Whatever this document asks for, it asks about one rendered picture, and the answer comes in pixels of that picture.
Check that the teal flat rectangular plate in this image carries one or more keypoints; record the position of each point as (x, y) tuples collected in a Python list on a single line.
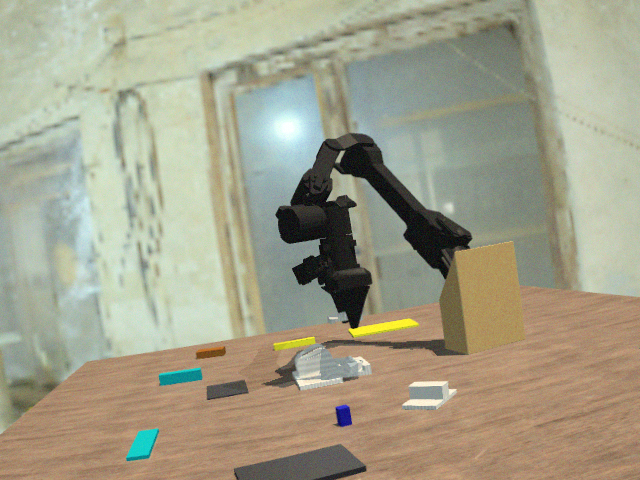
[(143, 445)]

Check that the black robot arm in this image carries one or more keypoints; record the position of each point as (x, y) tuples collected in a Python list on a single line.
[(434, 236)]

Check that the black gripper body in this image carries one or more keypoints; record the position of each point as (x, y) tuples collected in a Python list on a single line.
[(346, 272)]

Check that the teal rectangular block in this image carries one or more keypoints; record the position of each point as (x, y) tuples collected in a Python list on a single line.
[(180, 376)]

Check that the small blue block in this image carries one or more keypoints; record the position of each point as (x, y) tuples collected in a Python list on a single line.
[(343, 415)]

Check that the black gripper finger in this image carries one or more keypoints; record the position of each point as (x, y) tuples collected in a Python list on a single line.
[(353, 301), (337, 301)]

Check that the yellow flat bar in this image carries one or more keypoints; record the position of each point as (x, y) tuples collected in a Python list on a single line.
[(294, 343)]

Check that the small orange flat bar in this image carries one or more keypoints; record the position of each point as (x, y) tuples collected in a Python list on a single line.
[(210, 352)]

